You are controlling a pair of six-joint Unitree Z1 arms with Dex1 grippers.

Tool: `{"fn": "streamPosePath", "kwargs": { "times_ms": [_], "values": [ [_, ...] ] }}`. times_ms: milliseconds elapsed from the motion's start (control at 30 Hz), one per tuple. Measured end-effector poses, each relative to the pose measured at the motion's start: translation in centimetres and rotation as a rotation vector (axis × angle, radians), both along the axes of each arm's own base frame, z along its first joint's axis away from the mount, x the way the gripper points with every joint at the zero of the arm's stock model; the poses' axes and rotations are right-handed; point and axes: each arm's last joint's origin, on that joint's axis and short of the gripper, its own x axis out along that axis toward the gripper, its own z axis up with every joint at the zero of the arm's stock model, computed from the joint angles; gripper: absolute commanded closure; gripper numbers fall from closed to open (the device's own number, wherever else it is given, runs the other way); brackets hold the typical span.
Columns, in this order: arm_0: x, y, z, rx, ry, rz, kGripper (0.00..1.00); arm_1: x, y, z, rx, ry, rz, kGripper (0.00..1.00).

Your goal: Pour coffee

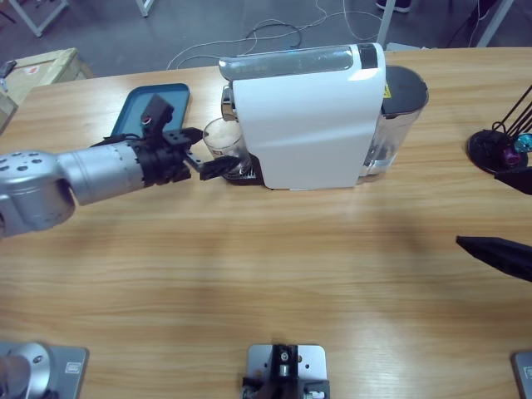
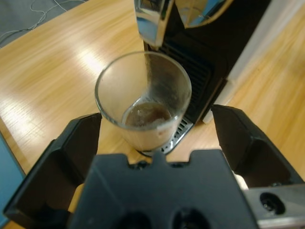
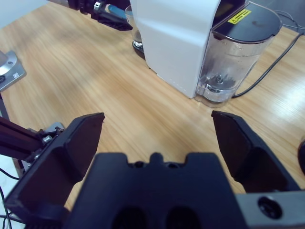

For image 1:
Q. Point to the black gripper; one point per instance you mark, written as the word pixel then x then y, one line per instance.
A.
pixel 166 160

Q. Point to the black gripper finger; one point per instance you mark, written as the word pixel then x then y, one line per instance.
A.
pixel 521 178
pixel 503 253

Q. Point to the clear glass cup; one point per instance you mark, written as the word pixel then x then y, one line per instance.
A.
pixel 222 137

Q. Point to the silver coffee machine lever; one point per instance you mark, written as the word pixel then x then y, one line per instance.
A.
pixel 282 62

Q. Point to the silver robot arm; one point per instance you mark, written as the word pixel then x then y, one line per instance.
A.
pixel 95 170

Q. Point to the purple coffee capsule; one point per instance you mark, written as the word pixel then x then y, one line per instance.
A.
pixel 509 156

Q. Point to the teal coffee capsule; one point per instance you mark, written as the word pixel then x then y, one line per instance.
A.
pixel 524 142

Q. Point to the white capsule coffee machine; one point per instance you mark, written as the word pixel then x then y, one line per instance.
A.
pixel 307 124

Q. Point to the black capsule holder with rods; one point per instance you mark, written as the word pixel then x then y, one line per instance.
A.
pixel 486 154

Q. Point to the metal grid drip tray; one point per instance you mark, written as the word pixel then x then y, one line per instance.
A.
pixel 249 176

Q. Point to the blue plastic tray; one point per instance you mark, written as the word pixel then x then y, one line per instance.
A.
pixel 135 106

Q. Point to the clear water tank black lid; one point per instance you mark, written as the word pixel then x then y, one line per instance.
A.
pixel 401 87

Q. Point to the white table leg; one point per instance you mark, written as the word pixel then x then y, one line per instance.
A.
pixel 386 25
pixel 145 8

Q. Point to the grey floor box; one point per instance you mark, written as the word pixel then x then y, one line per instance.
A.
pixel 407 46

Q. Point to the wooden crate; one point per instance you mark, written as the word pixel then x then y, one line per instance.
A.
pixel 50 66

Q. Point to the dark sneaker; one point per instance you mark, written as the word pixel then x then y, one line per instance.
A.
pixel 399 5

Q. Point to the small black tool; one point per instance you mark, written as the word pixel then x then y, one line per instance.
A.
pixel 7 68

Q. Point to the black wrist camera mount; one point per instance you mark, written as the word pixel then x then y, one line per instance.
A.
pixel 156 112

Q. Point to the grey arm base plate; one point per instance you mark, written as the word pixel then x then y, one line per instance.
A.
pixel 62 382
pixel 523 374

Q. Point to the white table frame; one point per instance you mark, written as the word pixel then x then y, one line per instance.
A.
pixel 37 29
pixel 494 25

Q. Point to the grey mount plate dark post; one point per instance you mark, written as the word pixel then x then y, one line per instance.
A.
pixel 311 357

